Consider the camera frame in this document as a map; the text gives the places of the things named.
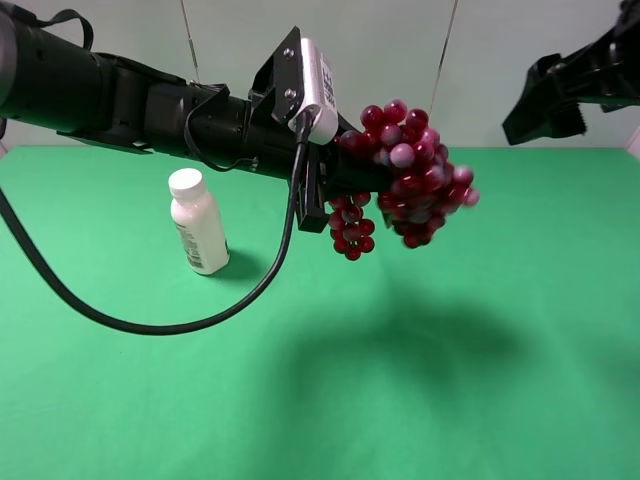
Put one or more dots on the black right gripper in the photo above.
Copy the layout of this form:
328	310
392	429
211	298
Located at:
605	72

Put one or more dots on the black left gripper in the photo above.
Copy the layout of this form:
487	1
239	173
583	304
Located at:
225	133

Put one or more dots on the red purple grape bunch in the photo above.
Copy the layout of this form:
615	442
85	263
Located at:
426	186

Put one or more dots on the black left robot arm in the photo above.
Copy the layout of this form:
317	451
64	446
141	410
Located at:
106	100

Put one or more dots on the white plastic bottle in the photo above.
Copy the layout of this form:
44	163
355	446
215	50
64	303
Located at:
195	213

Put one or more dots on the green table cloth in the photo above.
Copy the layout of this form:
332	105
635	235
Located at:
508	348

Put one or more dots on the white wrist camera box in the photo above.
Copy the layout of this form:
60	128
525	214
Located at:
303	82

